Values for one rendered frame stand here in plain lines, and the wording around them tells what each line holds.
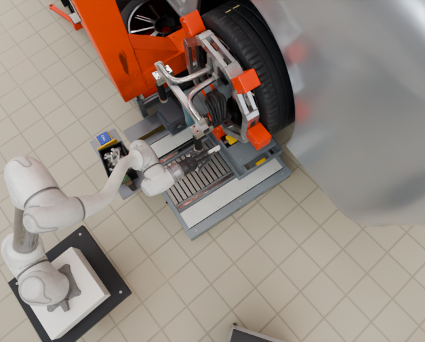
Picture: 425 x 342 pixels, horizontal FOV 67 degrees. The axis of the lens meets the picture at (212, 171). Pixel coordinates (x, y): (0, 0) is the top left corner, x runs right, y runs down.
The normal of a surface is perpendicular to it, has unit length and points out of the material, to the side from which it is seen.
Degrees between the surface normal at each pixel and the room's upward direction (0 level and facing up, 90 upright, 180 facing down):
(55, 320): 3
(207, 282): 0
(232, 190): 0
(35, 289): 8
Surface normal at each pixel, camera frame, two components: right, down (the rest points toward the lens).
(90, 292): -0.01, -0.31
